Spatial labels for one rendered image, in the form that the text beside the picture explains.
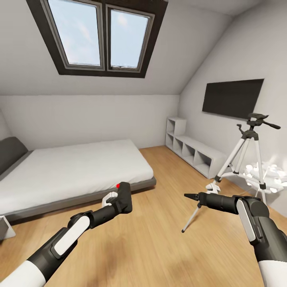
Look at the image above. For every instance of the bookcase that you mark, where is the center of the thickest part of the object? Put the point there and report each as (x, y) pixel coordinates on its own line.
(184, 146)

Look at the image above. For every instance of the digital camera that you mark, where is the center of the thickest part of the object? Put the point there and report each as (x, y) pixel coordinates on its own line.
(124, 197)

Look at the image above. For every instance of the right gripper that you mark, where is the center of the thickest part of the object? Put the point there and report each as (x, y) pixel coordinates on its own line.
(210, 200)

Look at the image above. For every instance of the fixed window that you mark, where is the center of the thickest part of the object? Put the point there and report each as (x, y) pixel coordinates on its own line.
(102, 38)

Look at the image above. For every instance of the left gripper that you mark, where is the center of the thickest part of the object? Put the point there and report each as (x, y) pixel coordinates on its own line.
(109, 212)

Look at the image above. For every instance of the camera tripod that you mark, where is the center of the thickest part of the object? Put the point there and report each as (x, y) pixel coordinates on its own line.
(244, 141)

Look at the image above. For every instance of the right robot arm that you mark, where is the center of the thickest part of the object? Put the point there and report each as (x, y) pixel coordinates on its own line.
(270, 243)

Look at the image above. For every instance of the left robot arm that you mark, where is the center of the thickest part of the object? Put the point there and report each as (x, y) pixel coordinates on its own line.
(41, 265)

